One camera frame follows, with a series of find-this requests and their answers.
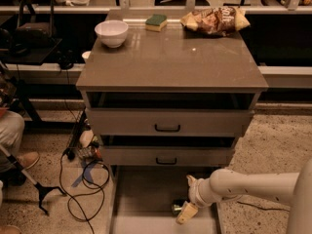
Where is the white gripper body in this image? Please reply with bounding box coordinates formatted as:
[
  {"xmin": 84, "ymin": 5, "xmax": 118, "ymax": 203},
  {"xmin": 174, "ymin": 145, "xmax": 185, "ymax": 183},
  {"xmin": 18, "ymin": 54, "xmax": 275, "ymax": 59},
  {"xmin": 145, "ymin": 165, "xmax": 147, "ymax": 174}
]
[{"xmin": 188, "ymin": 178, "xmax": 216, "ymax": 208}]

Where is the green soda can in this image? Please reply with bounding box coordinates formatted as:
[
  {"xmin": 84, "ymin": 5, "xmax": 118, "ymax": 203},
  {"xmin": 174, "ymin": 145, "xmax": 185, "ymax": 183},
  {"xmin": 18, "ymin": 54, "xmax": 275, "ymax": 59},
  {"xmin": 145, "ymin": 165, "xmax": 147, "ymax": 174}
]
[{"xmin": 172, "ymin": 199, "xmax": 186, "ymax": 215}]

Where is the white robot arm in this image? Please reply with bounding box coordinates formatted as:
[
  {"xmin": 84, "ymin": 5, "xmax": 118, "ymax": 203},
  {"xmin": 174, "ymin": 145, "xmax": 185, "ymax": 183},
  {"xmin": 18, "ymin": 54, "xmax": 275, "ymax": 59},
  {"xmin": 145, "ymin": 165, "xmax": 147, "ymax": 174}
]
[{"xmin": 176, "ymin": 160, "xmax": 312, "ymax": 234}]

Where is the bottom open grey drawer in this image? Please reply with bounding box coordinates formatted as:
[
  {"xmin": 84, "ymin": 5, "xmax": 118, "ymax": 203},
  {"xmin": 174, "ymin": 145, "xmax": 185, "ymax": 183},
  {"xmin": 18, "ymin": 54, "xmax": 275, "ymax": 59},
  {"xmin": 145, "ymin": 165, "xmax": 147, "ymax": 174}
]
[{"xmin": 110, "ymin": 166, "xmax": 222, "ymax": 234}]

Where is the middle grey drawer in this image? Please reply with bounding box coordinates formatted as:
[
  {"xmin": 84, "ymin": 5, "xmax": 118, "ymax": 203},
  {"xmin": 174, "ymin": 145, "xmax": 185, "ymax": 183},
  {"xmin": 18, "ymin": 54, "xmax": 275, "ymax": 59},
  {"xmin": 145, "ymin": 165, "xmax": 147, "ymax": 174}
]
[{"xmin": 100, "ymin": 146, "xmax": 234, "ymax": 167}]

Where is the grey drawer cabinet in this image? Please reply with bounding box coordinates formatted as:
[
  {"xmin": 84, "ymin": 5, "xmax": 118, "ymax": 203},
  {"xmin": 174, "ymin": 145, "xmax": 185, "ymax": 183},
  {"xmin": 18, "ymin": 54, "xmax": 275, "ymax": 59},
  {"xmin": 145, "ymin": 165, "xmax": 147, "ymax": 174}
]
[{"xmin": 75, "ymin": 9, "xmax": 269, "ymax": 168}]

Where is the top grey drawer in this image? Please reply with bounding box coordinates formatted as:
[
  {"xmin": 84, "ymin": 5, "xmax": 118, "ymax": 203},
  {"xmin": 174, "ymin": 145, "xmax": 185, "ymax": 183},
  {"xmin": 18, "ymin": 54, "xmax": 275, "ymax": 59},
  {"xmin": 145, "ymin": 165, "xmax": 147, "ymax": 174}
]
[{"xmin": 86, "ymin": 109, "xmax": 254, "ymax": 137}]

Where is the green yellow sponge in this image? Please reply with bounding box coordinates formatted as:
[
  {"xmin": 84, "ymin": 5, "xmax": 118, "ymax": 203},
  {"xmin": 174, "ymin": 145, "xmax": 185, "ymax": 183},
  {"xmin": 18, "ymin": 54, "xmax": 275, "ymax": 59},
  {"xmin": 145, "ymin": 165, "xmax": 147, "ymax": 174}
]
[{"xmin": 145, "ymin": 15, "xmax": 167, "ymax": 32}]

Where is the brown chip bag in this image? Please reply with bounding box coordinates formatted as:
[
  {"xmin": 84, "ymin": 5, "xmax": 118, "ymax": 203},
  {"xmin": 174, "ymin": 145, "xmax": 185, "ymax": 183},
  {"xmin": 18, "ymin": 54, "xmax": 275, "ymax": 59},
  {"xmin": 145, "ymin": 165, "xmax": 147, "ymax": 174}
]
[{"xmin": 180, "ymin": 6, "xmax": 251, "ymax": 37}]

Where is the tan shoe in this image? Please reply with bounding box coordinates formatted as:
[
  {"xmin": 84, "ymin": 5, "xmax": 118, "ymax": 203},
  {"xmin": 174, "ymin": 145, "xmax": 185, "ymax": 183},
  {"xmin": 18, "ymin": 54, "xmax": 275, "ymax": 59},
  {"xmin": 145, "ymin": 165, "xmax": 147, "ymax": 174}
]
[{"xmin": 18, "ymin": 151, "xmax": 40, "ymax": 169}]

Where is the small white cup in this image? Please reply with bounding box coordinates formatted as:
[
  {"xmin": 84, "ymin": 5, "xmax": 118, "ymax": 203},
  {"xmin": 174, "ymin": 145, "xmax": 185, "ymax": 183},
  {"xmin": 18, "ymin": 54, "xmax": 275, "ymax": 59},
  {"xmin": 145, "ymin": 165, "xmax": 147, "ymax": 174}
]
[{"xmin": 82, "ymin": 51, "xmax": 91, "ymax": 62}]

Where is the white bowl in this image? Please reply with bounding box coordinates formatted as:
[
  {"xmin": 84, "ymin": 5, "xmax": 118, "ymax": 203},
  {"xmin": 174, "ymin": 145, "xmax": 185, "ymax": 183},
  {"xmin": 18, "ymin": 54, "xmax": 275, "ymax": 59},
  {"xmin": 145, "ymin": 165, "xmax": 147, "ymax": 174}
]
[{"xmin": 95, "ymin": 20, "xmax": 129, "ymax": 48}]

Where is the black side table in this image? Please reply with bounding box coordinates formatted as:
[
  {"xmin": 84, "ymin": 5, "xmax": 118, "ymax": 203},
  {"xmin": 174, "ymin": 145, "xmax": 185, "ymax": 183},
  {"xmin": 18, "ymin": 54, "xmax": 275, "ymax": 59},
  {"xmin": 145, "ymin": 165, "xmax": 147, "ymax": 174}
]
[{"xmin": 0, "ymin": 39, "xmax": 61, "ymax": 123}]

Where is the seated person's leg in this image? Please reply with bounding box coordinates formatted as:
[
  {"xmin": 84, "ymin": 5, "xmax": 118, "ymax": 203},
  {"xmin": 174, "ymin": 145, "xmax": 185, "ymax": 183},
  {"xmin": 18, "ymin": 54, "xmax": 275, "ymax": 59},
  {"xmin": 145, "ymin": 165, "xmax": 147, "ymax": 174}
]
[{"xmin": 0, "ymin": 111, "xmax": 24, "ymax": 173}]

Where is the black bag on table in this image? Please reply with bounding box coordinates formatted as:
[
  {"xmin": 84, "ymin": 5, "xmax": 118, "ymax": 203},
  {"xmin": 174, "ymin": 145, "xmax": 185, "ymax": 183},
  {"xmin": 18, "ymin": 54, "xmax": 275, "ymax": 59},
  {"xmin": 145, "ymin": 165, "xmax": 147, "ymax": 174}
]
[{"xmin": 14, "ymin": 0, "xmax": 55, "ymax": 48}]

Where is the black power adapter with cable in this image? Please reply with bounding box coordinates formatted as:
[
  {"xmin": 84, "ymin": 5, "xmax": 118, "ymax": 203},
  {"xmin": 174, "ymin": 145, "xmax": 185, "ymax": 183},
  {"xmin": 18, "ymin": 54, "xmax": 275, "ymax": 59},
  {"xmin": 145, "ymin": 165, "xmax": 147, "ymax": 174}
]
[{"xmin": 236, "ymin": 201, "xmax": 290, "ymax": 212}]

